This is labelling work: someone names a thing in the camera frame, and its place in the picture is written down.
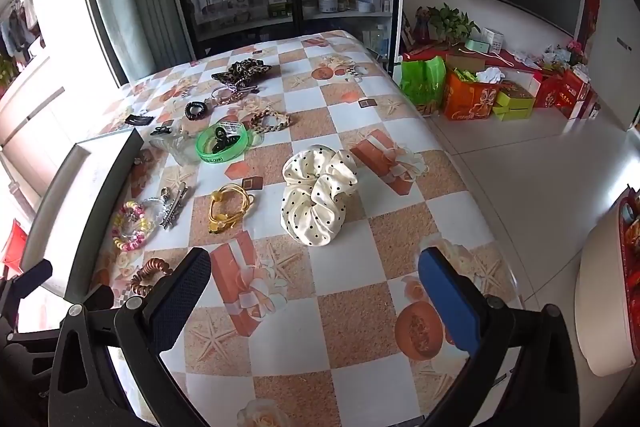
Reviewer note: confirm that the plant in red pot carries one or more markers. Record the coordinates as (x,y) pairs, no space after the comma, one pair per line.
(6,74)

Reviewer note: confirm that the small white box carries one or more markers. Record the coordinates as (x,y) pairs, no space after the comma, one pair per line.
(495,39)

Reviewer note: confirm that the black rectangular hair clip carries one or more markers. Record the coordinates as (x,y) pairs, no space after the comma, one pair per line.
(137,120)

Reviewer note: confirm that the white round stool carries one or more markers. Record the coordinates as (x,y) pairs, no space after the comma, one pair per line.
(600,307)

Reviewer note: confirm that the orange gift bag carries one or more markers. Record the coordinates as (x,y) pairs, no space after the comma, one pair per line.
(470,99)

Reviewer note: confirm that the clear claw hair clip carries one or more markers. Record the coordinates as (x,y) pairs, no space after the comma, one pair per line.
(175,149)

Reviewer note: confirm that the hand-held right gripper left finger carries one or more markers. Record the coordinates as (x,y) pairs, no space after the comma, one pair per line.
(180,297)

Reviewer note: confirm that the gold glitter hair clip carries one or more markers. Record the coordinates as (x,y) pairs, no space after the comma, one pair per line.
(236,98)

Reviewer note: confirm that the pink flowers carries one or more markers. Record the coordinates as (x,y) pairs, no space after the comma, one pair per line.
(576,49)

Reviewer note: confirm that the dark snap hair clip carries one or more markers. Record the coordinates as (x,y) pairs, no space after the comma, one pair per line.
(251,88)

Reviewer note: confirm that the red plastic stool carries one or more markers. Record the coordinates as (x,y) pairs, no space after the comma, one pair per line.
(12,242)

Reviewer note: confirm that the clear plastic bangle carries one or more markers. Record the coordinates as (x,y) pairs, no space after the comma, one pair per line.
(256,141)

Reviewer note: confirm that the checkered printed tablecloth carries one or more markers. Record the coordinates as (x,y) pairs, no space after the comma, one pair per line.
(350,267)

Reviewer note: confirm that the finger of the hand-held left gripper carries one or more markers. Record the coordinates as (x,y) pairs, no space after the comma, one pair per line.
(99,298)
(35,272)

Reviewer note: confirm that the silver duckbill hair clips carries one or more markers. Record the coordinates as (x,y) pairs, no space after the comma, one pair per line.
(172,209)

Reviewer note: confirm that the hanging clothes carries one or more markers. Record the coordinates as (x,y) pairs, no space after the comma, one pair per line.
(15,27)

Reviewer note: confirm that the mint green box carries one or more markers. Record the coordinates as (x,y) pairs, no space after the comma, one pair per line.
(477,46)

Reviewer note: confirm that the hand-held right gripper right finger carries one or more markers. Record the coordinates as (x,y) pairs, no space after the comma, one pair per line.
(450,302)

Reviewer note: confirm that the clear water bottle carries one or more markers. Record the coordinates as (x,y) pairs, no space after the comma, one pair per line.
(380,39)

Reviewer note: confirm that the black claw hair clip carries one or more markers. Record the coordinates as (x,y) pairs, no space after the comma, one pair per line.
(220,138)

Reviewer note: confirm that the small brown hair clip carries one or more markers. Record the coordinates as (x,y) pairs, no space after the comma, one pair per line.
(140,158)

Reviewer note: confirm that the cream polka dot scrunchie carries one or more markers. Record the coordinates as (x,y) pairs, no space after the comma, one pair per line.
(315,197)

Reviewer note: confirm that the green plastic bag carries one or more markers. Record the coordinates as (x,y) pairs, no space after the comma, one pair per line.
(422,79)

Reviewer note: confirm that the red gift bags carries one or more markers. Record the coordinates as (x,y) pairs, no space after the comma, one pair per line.
(565,92)

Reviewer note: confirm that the black bow hair clip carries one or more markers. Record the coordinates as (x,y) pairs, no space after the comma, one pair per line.
(162,129)

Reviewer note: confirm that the leopard print bow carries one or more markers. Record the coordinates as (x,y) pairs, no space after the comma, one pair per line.
(240,72)

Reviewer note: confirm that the yellow-green box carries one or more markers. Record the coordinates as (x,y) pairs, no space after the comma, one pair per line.
(512,102)

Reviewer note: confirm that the dark grey tray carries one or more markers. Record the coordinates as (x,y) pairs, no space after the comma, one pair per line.
(75,197)

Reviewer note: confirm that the green potted plant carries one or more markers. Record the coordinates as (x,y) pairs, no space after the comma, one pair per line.
(452,22)

